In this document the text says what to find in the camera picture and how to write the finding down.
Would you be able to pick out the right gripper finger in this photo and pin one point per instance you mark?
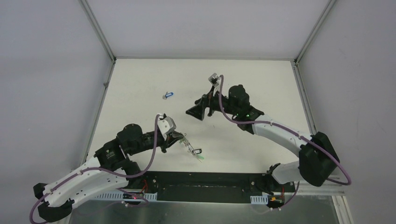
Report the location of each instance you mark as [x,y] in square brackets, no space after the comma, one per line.
[197,111]
[202,101]

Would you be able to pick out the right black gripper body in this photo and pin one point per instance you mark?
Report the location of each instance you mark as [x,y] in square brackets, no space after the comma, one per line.
[214,102]

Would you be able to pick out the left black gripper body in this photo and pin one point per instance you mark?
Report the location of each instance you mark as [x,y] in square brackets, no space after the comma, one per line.
[168,140]

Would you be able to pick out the black tag key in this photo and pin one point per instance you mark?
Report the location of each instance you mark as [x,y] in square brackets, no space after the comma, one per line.
[197,151]

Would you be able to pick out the green tag key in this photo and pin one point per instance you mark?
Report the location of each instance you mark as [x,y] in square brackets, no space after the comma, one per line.
[201,158]

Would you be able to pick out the blue tag key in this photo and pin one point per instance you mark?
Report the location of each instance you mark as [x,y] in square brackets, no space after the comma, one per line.
[167,95]

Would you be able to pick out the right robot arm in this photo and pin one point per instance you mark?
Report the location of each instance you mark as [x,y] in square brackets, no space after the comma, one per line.
[317,158]

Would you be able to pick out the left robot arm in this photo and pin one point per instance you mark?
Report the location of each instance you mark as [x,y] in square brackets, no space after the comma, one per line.
[109,168]

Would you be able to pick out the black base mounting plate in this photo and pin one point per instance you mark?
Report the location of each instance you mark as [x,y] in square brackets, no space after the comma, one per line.
[200,187]

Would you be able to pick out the left controller board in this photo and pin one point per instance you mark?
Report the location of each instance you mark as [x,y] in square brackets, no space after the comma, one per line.
[133,196]

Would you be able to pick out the controller board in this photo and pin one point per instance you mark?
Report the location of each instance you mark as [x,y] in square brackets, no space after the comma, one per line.
[276,200]
[133,196]

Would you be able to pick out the right controller board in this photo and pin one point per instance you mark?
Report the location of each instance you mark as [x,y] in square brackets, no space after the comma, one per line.
[276,200]

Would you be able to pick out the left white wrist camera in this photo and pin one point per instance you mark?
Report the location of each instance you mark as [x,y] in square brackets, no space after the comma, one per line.
[165,124]

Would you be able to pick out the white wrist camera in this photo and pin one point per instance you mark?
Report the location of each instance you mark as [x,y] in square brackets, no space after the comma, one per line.
[165,124]
[215,81]

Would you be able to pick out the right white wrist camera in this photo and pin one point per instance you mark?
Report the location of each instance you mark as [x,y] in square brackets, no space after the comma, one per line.
[215,81]

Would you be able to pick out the aluminium frame rail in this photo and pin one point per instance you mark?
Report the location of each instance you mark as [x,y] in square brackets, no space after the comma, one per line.
[303,204]

